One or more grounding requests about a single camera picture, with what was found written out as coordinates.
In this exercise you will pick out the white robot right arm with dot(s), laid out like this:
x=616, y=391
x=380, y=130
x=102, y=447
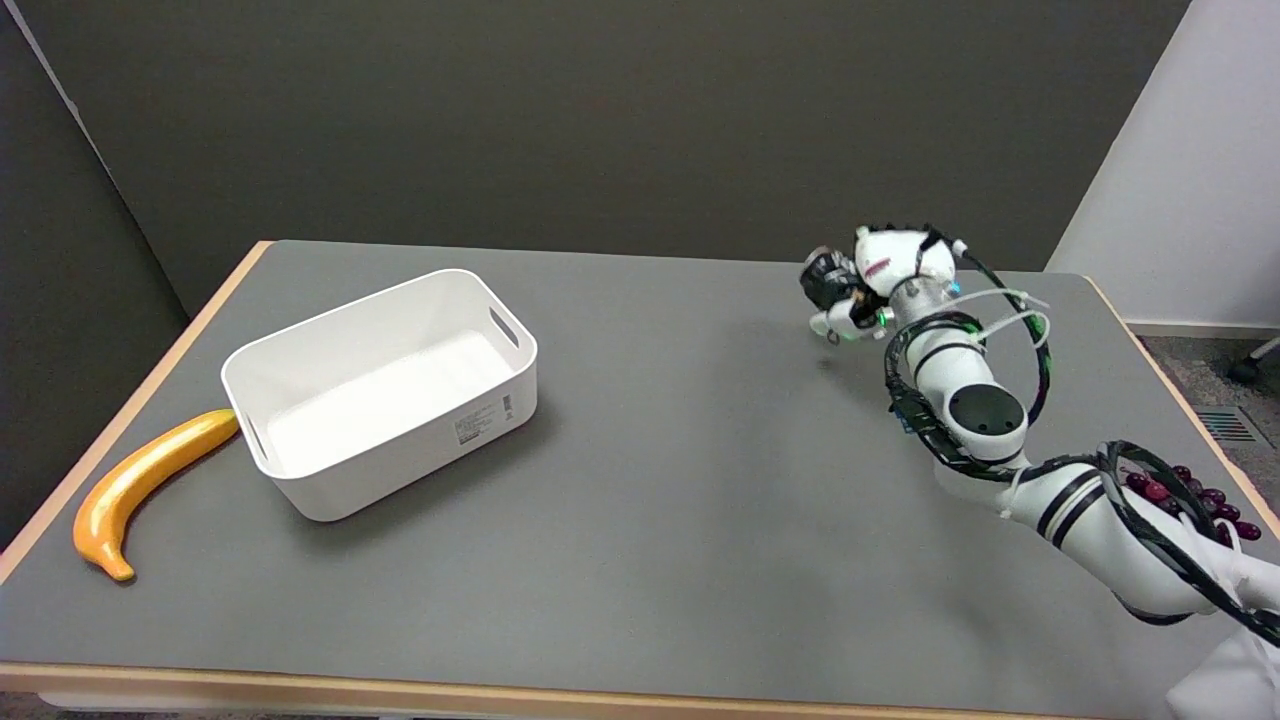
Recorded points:
x=985, y=415

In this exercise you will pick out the white plastic storage bin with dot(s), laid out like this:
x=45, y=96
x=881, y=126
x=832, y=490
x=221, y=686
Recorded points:
x=390, y=400

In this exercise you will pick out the purple toy grape bunch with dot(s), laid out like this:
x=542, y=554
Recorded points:
x=1212, y=500

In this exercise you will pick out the black chair caster leg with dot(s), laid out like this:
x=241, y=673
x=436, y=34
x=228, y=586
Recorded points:
x=1248, y=368

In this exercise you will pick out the metal floor vent grille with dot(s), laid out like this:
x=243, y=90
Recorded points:
x=1226, y=426

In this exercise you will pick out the black drink can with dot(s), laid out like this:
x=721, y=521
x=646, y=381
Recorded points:
x=825, y=275

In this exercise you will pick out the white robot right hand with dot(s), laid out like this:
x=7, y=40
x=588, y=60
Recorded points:
x=905, y=255

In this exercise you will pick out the white robot torso cover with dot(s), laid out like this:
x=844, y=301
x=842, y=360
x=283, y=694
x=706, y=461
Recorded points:
x=1235, y=685

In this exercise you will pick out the yellow toy banana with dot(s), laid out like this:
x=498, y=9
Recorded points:
x=140, y=480

